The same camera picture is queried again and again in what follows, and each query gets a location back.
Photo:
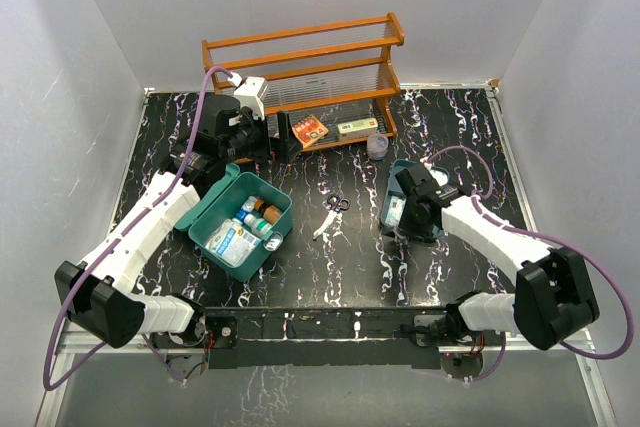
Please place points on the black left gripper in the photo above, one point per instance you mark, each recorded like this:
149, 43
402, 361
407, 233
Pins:
265, 152

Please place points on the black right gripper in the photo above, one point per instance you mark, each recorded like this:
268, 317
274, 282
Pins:
410, 229

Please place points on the white blue card packet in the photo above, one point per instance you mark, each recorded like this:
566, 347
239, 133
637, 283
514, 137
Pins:
395, 210

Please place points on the blue divided tray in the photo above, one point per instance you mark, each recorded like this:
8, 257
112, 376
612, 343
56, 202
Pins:
393, 189

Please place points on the brown orange-capped syrup bottle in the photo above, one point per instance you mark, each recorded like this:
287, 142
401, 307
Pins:
268, 211

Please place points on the blue white small tube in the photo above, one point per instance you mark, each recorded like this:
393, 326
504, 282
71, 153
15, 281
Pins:
246, 208

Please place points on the green medicine kit box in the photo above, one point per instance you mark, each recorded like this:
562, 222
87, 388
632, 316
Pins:
222, 202

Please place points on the white green medicine bottle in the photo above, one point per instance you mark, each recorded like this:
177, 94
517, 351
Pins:
257, 225

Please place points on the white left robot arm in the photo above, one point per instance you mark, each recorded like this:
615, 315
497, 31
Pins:
98, 294

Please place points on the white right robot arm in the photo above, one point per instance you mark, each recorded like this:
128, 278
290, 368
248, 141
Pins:
553, 297

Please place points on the orange patterned medicine box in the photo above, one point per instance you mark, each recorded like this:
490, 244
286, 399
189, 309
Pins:
309, 131

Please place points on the cream long medicine box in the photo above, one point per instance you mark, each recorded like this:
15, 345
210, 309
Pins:
357, 129

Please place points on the orange wooden shelf rack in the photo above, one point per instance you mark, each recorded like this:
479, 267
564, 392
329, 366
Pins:
344, 68

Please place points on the clear round plastic jar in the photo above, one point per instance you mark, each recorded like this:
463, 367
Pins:
377, 146

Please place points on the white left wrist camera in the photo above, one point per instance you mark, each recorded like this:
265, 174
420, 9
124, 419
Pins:
250, 91

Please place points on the black handled scissors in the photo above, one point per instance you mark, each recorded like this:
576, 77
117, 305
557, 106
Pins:
336, 205

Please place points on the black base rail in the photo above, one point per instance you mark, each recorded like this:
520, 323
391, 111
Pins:
231, 338

